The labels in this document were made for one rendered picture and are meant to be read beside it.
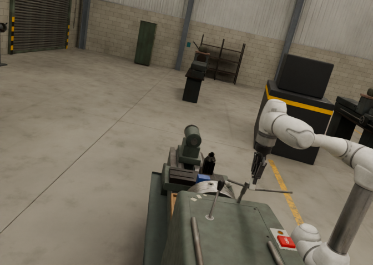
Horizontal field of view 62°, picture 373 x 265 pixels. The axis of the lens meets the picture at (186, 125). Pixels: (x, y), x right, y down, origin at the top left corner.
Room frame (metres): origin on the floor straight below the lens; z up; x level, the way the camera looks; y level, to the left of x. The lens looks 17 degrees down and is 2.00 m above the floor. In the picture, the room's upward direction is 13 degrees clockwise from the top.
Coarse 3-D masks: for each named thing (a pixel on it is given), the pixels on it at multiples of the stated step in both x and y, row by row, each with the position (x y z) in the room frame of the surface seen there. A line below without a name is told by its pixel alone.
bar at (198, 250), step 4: (192, 220) 1.11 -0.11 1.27; (192, 224) 1.09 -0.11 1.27; (196, 224) 1.09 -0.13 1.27; (192, 228) 1.07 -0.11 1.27; (196, 228) 1.06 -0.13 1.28; (196, 232) 1.03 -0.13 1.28; (196, 236) 1.01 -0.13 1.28; (196, 240) 0.99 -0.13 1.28; (196, 244) 0.97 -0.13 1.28; (196, 248) 0.95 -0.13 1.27; (200, 248) 0.95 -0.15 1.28; (196, 252) 0.93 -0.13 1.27; (200, 252) 0.93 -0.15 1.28; (196, 256) 0.91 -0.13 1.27; (200, 256) 0.91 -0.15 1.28; (200, 260) 0.89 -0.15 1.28; (200, 264) 0.87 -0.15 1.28
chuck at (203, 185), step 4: (196, 184) 1.57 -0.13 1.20; (200, 184) 1.56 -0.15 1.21; (204, 184) 1.55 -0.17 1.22; (216, 184) 1.55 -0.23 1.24; (224, 184) 1.59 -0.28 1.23; (192, 188) 1.55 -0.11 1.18; (196, 188) 1.53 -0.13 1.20; (200, 188) 1.52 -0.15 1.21; (204, 188) 1.51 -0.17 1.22; (208, 188) 1.50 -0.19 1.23; (216, 188) 1.51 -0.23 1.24; (224, 188) 1.54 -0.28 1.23; (228, 192) 1.52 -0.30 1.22; (232, 192) 1.58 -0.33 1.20
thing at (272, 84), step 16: (288, 64) 6.34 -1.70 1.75; (304, 64) 6.29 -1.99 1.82; (320, 64) 6.25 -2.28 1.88; (288, 80) 6.33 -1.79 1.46; (304, 80) 6.28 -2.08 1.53; (320, 80) 6.23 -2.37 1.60; (272, 96) 5.97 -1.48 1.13; (288, 96) 5.92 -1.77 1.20; (304, 96) 6.05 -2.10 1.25; (320, 96) 6.22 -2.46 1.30; (288, 112) 5.91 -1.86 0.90; (304, 112) 5.87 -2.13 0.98; (320, 112) 5.82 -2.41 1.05; (256, 128) 6.67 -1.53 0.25; (320, 128) 5.81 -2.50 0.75; (304, 160) 5.82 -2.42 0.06
